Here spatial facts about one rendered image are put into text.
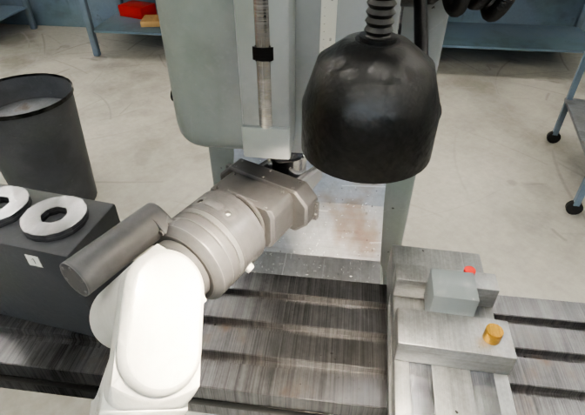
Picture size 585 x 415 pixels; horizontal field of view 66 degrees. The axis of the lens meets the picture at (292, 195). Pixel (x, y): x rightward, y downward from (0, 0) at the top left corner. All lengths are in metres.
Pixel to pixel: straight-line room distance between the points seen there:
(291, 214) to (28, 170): 2.07
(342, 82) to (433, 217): 2.29
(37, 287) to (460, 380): 0.61
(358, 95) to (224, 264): 0.25
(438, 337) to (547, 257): 1.86
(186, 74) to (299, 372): 0.48
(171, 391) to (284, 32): 0.27
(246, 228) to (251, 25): 0.19
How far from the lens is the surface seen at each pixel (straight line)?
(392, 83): 0.21
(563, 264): 2.48
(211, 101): 0.42
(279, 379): 0.72
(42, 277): 0.76
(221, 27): 0.39
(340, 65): 0.22
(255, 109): 0.37
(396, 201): 1.04
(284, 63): 0.35
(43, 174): 2.48
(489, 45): 4.28
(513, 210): 2.70
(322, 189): 0.95
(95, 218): 0.73
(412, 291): 0.73
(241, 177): 0.51
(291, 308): 0.79
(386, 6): 0.22
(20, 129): 2.35
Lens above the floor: 1.55
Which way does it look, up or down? 38 degrees down
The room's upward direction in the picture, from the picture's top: straight up
